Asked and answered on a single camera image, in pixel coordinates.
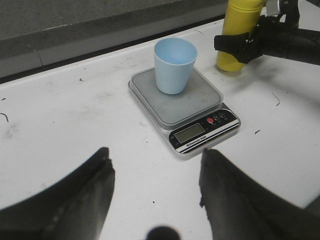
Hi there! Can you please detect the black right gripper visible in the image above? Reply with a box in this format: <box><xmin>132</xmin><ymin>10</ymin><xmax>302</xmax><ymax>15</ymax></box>
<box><xmin>214</xmin><ymin>0</ymin><xmax>300</xmax><ymax>62</ymax></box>

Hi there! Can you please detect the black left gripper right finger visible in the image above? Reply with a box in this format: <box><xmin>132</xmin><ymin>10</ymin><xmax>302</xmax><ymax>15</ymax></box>
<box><xmin>199</xmin><ymin>149</ymin><xmax>320</xmax><ymax>240</ymax></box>

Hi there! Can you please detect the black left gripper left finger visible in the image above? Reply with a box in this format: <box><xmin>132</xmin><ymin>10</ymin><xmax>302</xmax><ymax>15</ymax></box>
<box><xmin>0</xmin><ymin>147</ymin><xmax>115</xmax><ymax>240</ymax></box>

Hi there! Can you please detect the yellow squeeze bottle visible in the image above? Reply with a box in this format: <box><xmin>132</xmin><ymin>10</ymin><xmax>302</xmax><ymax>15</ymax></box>
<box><xmin>216</xmin><ymin>0</ymin><xmax>264</xmax><ymax>72</ymax></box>

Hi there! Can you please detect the light blue plastic cup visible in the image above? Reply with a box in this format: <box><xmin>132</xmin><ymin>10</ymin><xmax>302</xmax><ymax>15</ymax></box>
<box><xmin>154</xmin><ymin>37</ymin><xmax>198</xmax><ymax>95</ymax></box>

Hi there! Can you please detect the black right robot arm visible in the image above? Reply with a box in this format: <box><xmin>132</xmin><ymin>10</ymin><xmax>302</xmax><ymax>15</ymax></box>
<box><xmin>214</xmin><ymin>0</ymin><xmax>320</xmax><ymax>72</ymax></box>

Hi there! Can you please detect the silver digital kitchen scale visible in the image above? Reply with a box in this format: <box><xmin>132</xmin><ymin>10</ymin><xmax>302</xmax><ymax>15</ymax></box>
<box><xmin>128</xmin><ymin>68</ymin><xmax>241</xmax><ymax>159</ymax></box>

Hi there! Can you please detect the grey stone counter ledge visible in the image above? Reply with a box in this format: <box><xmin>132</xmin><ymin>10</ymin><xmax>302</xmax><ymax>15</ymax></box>
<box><xmin>0</xmin><ymin>0</ymin><xmax>227</xmax><ymax>78</ymax></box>

